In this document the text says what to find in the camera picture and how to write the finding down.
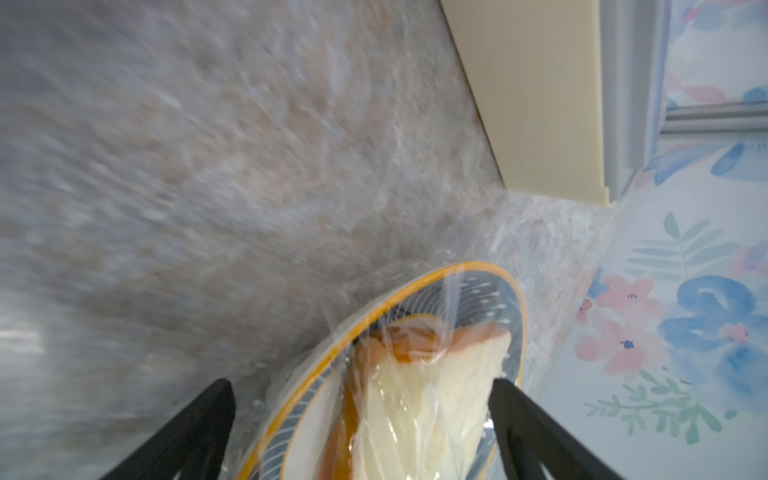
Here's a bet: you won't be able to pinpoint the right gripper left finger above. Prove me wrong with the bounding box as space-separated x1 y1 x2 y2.
104 378 236 480

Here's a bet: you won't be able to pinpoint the bread slices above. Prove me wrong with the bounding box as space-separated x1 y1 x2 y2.
315 314 512 479

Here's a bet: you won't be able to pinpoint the cream plastic wrap dispenser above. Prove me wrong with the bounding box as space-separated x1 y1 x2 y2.
442 0 671 206

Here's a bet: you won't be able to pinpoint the blue yellow-rimmed plate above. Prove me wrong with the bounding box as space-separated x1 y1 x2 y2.
236 262 527 479

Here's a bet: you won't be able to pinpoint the clear plastic wrap sheet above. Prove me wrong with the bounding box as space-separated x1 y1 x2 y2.
228 183 617 479

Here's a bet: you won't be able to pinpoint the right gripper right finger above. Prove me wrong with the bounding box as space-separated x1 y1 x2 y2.
489 379 621 480

